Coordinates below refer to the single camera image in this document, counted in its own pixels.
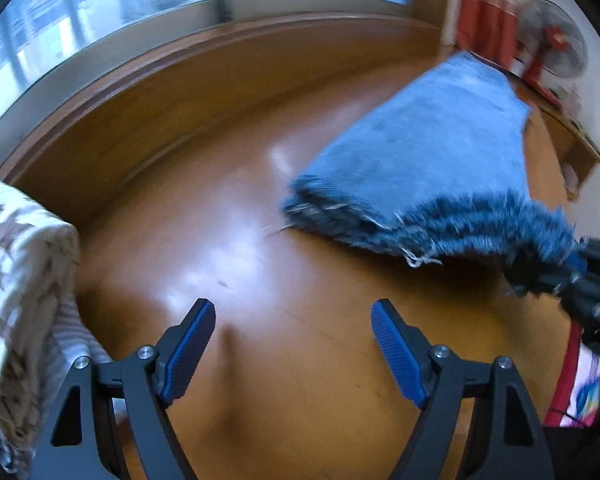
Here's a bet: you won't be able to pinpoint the electric fan with red hub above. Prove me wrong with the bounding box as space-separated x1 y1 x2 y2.
517 0 588 83

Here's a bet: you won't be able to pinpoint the grey striped cloth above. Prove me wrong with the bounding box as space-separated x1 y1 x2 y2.
0 292 131 478

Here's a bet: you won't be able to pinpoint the white star-printed cloth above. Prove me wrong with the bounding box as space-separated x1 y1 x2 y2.
0 172 81 461

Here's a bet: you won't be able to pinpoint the person's dark clothing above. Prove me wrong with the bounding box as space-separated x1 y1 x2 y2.
542 410 600 480

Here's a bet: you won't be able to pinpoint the wooden side table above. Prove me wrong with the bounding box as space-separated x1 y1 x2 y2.
525 80 600 201

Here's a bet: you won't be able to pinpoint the blue denim jeans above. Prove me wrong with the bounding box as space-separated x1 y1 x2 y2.
280 51 581 268

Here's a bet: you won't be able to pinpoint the wooden window sill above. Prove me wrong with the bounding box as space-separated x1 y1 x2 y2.
0 12 441 196

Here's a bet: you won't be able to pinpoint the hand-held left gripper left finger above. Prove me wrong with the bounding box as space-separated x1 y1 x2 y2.
30 297 217 480

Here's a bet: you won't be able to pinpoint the red and white curtain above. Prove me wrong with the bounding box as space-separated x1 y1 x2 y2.
442 0 526 73

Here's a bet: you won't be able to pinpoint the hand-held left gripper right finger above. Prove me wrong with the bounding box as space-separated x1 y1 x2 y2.
370 298 556 480

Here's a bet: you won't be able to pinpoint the pink printed cloth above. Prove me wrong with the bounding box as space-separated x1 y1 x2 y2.
542 322 600 428

